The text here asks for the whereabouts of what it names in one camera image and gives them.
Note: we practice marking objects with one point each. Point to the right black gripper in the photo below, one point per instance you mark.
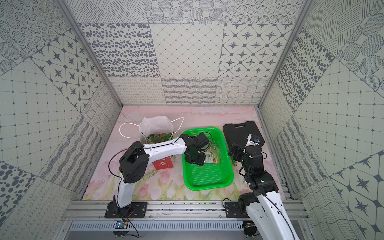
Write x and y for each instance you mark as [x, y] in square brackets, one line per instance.
[240, 151]

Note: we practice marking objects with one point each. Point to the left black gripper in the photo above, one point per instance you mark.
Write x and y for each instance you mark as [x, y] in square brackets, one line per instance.
[195, 157]

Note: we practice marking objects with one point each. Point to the red green condiment packet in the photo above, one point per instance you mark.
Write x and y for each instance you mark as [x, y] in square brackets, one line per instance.
[154, 139]

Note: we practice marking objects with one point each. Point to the white red paper gift bag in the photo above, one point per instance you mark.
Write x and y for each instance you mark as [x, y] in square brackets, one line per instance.
[140, 154]

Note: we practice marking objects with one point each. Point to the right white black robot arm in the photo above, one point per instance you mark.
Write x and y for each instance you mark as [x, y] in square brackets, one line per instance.
[264, 205]

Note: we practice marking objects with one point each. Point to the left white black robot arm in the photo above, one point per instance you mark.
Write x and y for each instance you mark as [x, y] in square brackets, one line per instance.
[127, 183]

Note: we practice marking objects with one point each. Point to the black plastic tool case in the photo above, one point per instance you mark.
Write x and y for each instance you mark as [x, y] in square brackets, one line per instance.
[237, 134]

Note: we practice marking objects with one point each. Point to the green plastic basket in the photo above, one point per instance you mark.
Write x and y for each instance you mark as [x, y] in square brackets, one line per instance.
[209, 176]

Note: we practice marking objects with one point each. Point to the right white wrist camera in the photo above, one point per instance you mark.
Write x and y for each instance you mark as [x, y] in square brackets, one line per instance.
[253, 140]

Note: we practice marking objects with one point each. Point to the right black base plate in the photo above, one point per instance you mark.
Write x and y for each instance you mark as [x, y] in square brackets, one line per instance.
[233, 211]

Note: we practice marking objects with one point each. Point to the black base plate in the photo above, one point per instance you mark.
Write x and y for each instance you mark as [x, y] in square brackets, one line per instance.
[233, 211]
[134, 210]

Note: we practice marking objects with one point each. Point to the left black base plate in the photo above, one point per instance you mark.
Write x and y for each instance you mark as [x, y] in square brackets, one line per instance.
[134, 210]

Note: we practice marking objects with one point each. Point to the aluminium mounting rail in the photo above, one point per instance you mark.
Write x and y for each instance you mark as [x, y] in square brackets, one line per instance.
[171, 210]

